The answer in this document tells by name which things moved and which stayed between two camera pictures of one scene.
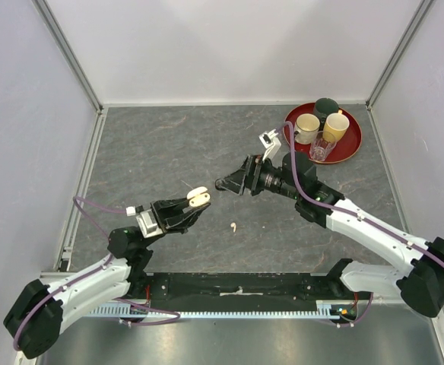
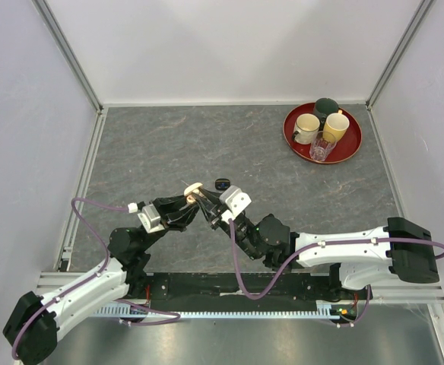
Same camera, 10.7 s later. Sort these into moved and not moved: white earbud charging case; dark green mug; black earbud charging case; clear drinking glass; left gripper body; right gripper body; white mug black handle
Moved: right gripper body; white earbud charging case
Not moved: white mug black handle; dark green mug; black earbud charging case; clear drinking glass; left gripper body
